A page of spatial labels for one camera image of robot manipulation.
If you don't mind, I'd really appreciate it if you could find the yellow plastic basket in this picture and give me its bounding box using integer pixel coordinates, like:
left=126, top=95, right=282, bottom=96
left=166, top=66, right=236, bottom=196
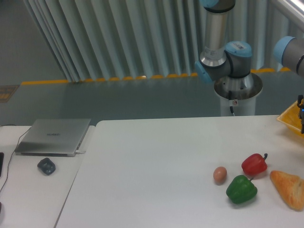
left=277, top=101, right=304, bottom=138

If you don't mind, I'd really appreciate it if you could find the brown egg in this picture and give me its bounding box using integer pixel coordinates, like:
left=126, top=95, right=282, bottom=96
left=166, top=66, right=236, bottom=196
left=213, top=166, right=227, bottom=183

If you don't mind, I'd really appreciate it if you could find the black phone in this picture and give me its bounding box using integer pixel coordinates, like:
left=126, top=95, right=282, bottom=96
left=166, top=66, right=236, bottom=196
left=0, top=152, right=4, bottom=177

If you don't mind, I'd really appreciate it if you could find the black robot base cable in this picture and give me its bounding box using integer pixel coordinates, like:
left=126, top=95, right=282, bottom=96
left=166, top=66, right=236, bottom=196
left=228, top=90, right=236, bottom=117

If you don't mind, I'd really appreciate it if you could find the green bell pepper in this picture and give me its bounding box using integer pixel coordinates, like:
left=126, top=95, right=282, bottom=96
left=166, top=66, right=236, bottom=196
left=226, top=175, right=257, bottom=204

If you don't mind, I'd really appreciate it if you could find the silver laptop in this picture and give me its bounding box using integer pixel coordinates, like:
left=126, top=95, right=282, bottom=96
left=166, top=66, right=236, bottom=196
left=15, top=118, right=91, bottom=156

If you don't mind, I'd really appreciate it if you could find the golden croissant bread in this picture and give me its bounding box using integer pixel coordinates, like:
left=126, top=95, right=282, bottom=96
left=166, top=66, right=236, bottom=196
left=270, top=171, right=304, bottom=211

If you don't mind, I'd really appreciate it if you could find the grey folding screen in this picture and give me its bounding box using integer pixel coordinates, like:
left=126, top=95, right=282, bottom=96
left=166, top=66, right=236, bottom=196
left=25, top=0, right=304, bottom=82

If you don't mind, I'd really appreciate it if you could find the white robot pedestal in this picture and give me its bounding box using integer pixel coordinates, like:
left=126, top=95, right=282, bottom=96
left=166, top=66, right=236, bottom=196
left=214, top=73, right=263, bottom=116

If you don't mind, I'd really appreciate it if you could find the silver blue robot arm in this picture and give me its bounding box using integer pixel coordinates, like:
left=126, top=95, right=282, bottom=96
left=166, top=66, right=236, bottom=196
left=195, top=0, right=304, bottom=116

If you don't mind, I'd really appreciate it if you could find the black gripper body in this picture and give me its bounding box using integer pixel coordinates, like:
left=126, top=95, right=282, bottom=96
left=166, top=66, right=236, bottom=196
left=297, top=95, right=304, bottom=133

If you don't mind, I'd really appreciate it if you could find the red bell pepper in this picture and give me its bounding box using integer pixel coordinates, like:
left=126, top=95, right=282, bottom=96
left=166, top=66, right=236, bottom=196
left=241, top=153, right=268, bottom=176

